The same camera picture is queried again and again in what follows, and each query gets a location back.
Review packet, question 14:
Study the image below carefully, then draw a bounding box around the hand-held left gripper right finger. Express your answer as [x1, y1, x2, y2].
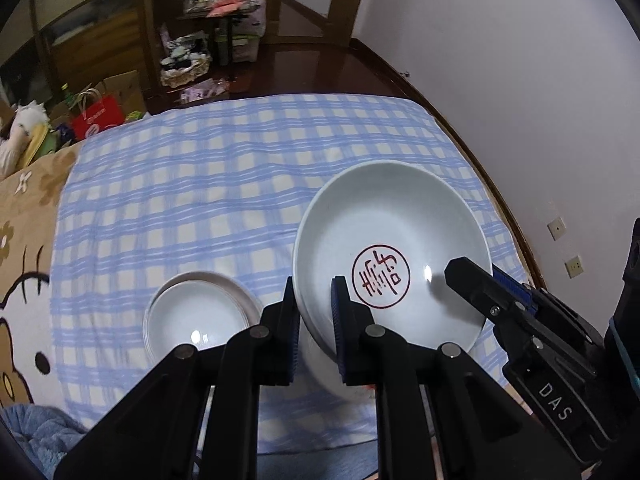
[331, 275, 581, 480]

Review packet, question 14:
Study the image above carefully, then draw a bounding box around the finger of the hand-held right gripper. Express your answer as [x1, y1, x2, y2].
[444, 256, 602, 379]
[492, 267, 604, 347]

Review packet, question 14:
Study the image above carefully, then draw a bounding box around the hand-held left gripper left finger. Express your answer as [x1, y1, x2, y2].
[52, 276, 302, 480]

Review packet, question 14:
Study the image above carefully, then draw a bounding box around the large white cherry plate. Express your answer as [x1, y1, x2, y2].
[143, 270, 265, 368]

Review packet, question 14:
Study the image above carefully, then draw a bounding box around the red bowl with seal mark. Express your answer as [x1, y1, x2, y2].
[295, 161, 491, 356]

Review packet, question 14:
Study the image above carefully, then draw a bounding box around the blue plaid cloth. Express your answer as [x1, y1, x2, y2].
[50, 93, 532, 457]

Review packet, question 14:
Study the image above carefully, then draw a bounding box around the pink packet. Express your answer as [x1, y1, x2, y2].
[179, 78, 232, 104]

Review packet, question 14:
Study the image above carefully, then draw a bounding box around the light blue fuzzy garment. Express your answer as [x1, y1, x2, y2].
[0, 401, 90, 480]

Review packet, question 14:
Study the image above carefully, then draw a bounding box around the brown floral printed blanket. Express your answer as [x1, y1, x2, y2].
[0, 144, 81, 413]

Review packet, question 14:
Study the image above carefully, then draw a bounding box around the wicker basket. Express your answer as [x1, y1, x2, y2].
[159, 55, 212, 89]

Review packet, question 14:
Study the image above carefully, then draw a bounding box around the clear plastic storage box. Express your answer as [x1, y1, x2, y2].
[227, 30, 262, 64]

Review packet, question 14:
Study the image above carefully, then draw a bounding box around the open cardboard box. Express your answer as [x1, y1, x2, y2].
[91, 69, 147, 117]

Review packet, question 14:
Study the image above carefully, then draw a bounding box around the small dark side table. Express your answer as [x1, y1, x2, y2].
[176, 5, 262, 67]

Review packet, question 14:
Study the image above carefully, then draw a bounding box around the yellow green plush cushion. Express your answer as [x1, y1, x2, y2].
[20, 122, 65, 167]

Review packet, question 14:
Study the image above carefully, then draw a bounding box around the white plastic bag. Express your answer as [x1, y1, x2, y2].
[237, 0, 269, 38]

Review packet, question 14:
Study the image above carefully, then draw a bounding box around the pink and white plush toy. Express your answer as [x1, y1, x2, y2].
[0, 101, 51, 177]

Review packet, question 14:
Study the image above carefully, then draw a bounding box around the pink cloth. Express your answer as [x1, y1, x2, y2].
[206, 0, 247, 17]

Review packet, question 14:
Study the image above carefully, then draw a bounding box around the wooden corner shelf unit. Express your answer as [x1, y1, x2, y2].
[135, 0, 228, 98]

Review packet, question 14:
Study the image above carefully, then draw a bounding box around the wooden wardrobe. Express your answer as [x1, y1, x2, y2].
[0, 0, 153, 111]

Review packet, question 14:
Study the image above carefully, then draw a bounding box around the red paper bag with handles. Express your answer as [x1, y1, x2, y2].
[69, 87, 124, 142]

